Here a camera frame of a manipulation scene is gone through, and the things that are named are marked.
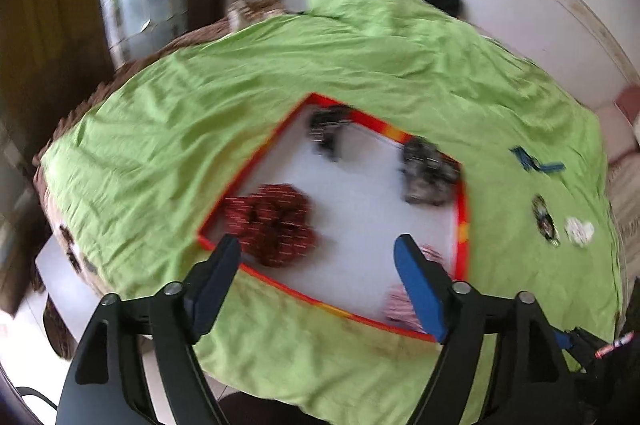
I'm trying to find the striped pillow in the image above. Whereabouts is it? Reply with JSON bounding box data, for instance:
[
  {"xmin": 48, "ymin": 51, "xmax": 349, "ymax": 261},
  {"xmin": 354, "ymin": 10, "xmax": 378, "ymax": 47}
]
[{"xmin": 605, "ymin": 150, "xmax": 640, "ymax": 276}]

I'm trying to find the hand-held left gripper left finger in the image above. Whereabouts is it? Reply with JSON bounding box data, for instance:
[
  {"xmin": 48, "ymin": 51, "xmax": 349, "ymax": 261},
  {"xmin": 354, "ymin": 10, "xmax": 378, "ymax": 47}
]
[{"xmin": 55, "ymin": 234, "xmax": 243, "ymax": 425}]

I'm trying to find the red checked scrunchie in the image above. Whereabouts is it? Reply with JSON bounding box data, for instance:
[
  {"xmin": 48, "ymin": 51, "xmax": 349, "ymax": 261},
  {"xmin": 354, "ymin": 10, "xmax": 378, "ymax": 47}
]
[{"xmin": 382, "ymin": 245, "xmax": 448, "ymax": 336}]

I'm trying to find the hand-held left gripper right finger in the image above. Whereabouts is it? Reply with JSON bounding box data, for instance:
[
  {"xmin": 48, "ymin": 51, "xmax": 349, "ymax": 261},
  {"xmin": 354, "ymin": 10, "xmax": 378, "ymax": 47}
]
[{"xmin": 393, "ymin": 233, "xmax": 576, "ymax": 425}]

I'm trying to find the pink cushion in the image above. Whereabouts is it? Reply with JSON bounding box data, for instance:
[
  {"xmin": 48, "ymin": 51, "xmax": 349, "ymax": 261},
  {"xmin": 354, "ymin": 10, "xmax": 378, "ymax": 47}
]
[{"xmin": 592, "ymin": 85, "xmax": 640, "ymax": 156}]

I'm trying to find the red tray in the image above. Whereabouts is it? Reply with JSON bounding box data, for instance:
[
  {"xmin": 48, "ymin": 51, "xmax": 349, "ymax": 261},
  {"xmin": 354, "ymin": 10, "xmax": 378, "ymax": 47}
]
[{"xmin": 197, "ymin": 92, "xmax": 473, "ymax": 343}]

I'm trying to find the red patterned sock bundle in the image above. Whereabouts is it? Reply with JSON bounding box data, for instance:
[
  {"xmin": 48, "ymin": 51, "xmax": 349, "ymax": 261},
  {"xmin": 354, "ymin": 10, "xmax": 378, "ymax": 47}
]
[{"xmin": 222, "ymin": 184, "xmax": 317, "ymax": 268}]

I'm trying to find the white hair accessory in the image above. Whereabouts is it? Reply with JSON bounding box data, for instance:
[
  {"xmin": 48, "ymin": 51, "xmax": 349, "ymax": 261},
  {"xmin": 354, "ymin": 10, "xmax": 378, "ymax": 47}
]
[{"xmin": 565, "ymin": 217, "xmax": 596, "ymax": 245}]

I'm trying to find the black cable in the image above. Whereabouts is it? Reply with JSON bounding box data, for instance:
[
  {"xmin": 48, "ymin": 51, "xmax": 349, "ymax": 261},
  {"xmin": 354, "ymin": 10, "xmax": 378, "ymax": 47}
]
[{"xmin": 15, "ymin": 385, "xmax": 58, "ymax": 408}]

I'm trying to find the blue strap watch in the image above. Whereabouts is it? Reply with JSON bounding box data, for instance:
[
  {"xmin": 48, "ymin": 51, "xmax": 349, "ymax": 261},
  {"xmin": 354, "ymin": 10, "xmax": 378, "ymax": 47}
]
[{"xmin": 510, "ymin": 146, "xmax": 566, "ymax": 174}]

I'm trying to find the green cloth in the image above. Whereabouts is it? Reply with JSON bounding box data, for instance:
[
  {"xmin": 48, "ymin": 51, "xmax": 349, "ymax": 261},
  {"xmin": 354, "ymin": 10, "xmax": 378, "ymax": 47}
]
[{"xmin": 40, "ymin": 0, "xmax": 626, "ymax": 425}]

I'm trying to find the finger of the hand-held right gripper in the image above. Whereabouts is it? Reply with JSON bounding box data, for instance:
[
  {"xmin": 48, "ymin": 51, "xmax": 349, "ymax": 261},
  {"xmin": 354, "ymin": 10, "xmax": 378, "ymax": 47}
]
[{"xmin": 552, "ymin": 327, "xmax": 603, "ymax": 371}]

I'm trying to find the black white sock bundle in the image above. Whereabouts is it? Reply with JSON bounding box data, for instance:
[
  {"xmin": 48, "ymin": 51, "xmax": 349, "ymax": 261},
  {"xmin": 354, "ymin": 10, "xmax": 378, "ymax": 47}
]
[{"xmin": 306, "ymin": 105, "xmax": 357, "ymax": 162}]

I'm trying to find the grey black sock bundle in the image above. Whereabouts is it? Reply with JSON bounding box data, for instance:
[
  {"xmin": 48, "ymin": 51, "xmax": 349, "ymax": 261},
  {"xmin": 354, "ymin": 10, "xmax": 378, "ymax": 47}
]
[{"xmin": 399, "ymin": 137, "xmax": 461, "ymax": 206}]

